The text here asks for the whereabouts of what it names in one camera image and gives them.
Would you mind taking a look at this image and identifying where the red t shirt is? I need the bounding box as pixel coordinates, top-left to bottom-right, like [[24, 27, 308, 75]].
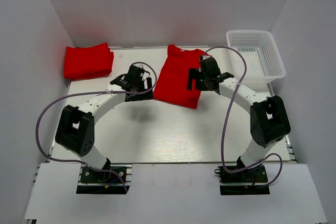
[[153, 45, 204, 109], [64, 43, 114, 81]]

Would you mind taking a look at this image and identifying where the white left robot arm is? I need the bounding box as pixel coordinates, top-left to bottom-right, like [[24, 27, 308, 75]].
[[55, 62, 153, 182]]

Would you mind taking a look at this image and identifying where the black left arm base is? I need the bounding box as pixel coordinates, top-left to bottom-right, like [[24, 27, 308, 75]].
[[76, 165, 132, 195]]

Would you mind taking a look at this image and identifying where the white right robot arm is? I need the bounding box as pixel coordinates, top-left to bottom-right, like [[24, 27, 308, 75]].
[[187, 56, 291, 182]]

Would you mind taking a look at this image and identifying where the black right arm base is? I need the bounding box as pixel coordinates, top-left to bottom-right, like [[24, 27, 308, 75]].
[[214, 165, 270, 196]]

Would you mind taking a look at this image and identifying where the white plastic mesh basket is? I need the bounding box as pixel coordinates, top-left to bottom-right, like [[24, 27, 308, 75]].
[[226, 30, 286, 85]]

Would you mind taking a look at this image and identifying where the folded red t shirt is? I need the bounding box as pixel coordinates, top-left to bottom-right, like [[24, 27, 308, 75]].
[[64, 43, 114, 81]]

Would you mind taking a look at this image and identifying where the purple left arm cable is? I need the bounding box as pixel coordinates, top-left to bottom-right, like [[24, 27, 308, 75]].
[[35, 62, 158, 192]]

